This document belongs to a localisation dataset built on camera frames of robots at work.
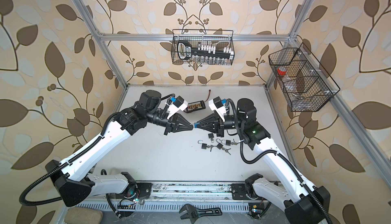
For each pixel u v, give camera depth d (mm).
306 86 735
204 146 890
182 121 576
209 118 589
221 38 911
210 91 1163
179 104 533
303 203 369
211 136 937
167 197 737
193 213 680
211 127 586
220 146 889
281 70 866
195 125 587
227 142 897
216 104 525
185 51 845
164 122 558
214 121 552
